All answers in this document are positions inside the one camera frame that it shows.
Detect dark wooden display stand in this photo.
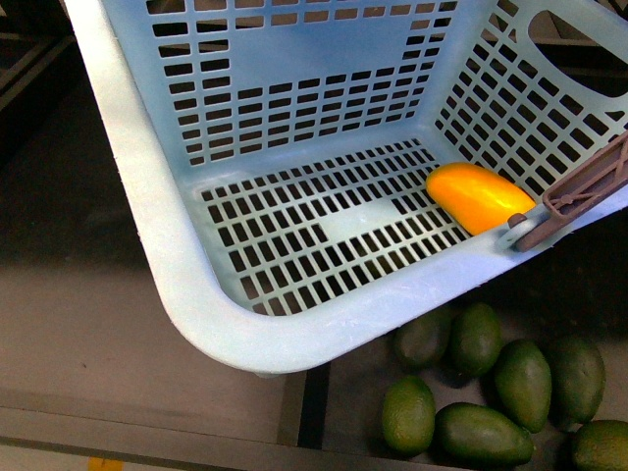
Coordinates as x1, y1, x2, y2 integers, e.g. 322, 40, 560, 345
1, 15, 627, 470

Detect yellow mango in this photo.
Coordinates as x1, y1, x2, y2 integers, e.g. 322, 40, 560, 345
426, 162, 536, 236

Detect green avocado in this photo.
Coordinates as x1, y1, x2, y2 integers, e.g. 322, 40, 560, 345
546, 335, 606, 429
448, 303, 502, 377
494, 340, 552, 434
382, 376, 436, 456
571, 420, 627, 470
434, 402, 535, 467
393, 305, 453, 370

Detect light blue plastic basket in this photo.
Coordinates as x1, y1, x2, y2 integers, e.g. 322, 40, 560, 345
67, 1, 627, 375

